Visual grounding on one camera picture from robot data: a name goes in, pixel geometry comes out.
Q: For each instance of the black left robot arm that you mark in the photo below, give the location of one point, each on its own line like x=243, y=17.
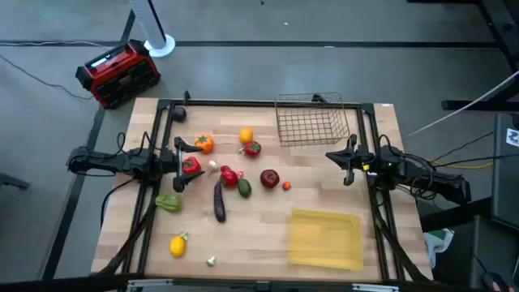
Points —
x=101, y=160

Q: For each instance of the white tower fan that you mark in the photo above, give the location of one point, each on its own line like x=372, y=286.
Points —
x=154, y=28

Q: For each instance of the green avocado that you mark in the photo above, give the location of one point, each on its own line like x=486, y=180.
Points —
x=244, y=187

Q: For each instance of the white sticker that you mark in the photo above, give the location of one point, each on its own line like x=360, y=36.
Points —
x=513, y=137

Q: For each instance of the yellow plastic tray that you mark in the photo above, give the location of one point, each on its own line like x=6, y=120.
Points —
x=324, y=239

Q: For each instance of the yellow lemon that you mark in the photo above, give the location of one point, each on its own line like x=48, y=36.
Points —
x=177, y=246

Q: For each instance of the dark red apple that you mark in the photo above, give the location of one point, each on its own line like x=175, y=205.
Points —
x=269, y=179

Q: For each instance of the small orange cherry tomato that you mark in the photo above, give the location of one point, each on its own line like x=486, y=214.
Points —
x=286, y=185

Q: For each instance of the dark table leg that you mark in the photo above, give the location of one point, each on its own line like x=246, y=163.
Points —
x=12, y=181

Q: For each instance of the silver aluminium bar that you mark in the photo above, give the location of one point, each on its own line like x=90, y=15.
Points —
x=375, y=288
x=150, y=284

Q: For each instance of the white green cloth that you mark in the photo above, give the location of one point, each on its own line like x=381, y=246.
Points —
x=438, y=241

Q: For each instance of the shiny red round fruit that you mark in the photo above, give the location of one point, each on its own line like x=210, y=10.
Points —
x=229, y=177

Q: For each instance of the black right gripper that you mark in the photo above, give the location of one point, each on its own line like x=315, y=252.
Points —
x=361, y=160

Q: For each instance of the green bell pepper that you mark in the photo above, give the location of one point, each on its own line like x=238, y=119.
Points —
x=168, y=203

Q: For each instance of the dark purple round vegetable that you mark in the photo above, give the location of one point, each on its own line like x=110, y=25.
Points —
x=178, y=114

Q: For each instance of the red bell pepper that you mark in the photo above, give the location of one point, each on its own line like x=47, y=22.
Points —
x=191, y=165

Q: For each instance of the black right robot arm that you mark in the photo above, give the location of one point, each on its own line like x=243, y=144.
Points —
x=425, y=174

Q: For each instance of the red fruit with green calyx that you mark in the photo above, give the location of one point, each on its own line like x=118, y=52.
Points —
x=252, y=149

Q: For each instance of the black table frame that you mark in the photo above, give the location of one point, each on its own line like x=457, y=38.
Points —
x=259, y=103

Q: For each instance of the orange citrus fruit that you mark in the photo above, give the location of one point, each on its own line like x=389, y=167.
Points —
x=246, y=135

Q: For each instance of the dark cabinet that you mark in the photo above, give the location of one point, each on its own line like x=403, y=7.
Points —
x=504, y=182

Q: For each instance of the small white green mushroom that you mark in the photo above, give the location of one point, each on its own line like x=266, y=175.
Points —
x=211, y=260

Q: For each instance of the long purple eggplant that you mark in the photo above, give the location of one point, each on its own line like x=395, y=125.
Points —
x=219, y=201

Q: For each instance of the orange bell pepper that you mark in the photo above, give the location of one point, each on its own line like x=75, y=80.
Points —
x=204, y=143

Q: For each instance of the red black power station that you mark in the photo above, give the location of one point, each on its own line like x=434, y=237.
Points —
x=117, y=75

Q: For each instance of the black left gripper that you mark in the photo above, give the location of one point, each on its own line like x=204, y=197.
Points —
x=177, y=162

